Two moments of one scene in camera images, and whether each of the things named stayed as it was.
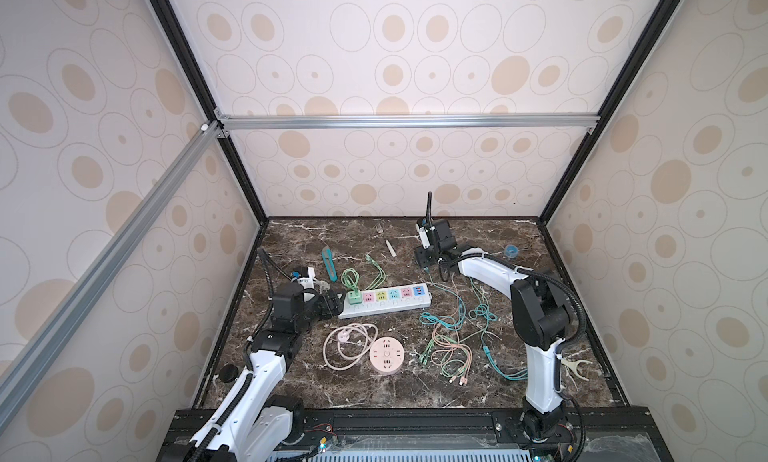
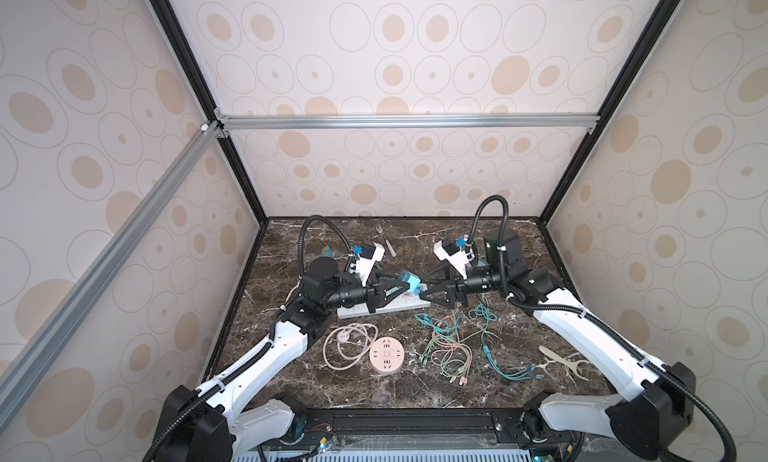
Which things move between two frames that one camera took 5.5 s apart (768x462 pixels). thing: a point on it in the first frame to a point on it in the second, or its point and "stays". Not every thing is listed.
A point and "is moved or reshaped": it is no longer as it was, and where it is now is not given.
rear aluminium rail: [421, 121] stays
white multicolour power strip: [389, 299] stays
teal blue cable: [433, 320] is moved or reshaped
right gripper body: [427, 256] to [478, 284]
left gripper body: [318, 309] to [357, 295]
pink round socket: [386, 355] stays
